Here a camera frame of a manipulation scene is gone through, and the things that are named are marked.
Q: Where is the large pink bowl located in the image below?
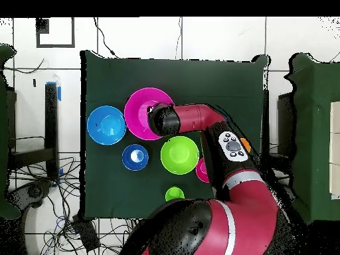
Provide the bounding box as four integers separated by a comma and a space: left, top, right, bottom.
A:
124, 87, 175, 141

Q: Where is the lime green bowl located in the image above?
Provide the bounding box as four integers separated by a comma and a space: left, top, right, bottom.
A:
160, 135, 200, 175

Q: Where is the small pink bowl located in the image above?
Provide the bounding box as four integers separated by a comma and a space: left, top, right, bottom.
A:
195, 157, 211, 184

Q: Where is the dark blue bowl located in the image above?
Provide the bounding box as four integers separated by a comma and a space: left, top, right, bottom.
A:
122, 143, 149, 171

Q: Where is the green cup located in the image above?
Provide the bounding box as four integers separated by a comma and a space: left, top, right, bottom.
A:
165, 186, 185, 202

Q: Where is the dark green tablecloth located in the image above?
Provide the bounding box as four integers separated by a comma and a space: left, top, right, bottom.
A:
80, 50, 270, 222

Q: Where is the large light blue bowl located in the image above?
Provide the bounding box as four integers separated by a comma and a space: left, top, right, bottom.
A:
86, 105, 127, 146

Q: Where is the orange cup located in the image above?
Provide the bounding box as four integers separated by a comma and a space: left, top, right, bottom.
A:
240, 137, 252, 153

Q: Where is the black stand with blue tape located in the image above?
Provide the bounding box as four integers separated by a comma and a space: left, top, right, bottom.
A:
7, 81, 62, 188

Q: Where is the black power brick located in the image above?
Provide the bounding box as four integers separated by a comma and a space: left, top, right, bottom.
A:
72, 214, 101, 252

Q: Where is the green cloth covered side table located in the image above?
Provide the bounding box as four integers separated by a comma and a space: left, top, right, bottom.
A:
0, 43, 21, 220
284, 52, 340, 225

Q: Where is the black floor cable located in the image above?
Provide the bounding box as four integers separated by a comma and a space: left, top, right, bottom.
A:
92, 17, 119, 58

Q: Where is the tangle of black cables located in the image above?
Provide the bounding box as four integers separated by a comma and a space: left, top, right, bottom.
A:
10, 156, 136, 255

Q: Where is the black pedestal foot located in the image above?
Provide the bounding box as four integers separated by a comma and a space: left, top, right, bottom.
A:
6, 180, 52, 211

